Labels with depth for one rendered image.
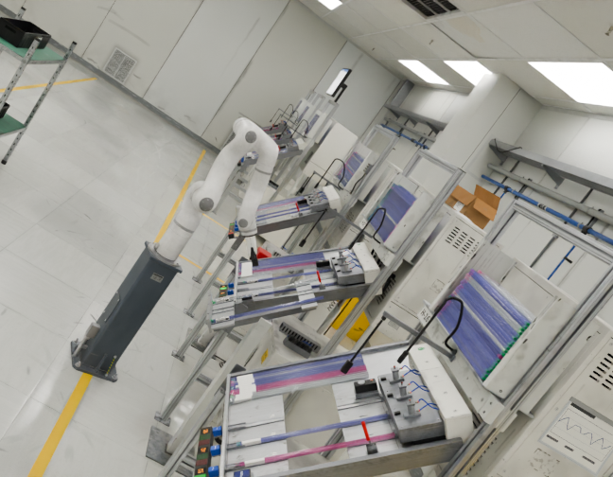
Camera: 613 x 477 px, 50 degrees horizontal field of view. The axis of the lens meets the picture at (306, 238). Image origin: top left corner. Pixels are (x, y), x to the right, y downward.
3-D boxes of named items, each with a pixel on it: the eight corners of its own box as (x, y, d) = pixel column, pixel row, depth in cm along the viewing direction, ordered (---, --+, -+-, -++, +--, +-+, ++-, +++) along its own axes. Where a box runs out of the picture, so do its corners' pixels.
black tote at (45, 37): (16, 47, 419) (25, 32, 417) (-9, 31, 415) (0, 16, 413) (43, 48, 474) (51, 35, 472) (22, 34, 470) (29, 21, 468)
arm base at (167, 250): (150, 256, 318) (170, 225, 315) (145, 239, 334) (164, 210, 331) (183, 272, 328) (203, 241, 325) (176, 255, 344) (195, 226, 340)
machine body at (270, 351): (208, 442, 345) (274, 351, 334) (216, 379, 412) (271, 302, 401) (309, 497, 359) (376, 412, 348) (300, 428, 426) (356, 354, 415)
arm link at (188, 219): (174, 224, 320) (201, 185, 315) (170, 211, 336) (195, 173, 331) (195, 236, 325) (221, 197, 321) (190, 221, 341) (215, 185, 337)
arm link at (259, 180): (269, 177, 317) (249, 233, 326) (272, 170, 333) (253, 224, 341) (252, 170, 317) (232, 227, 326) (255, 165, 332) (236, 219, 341)
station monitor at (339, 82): (329, 97, 771) (349, 68, 764) (324, 95, 827) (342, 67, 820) (339, 104, 774) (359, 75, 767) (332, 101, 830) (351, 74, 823)
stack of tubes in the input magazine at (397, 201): (384, 242, 327) (416, 199, 322) (367, 219, 376) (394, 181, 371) (404, 256, 330) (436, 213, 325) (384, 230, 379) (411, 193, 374)
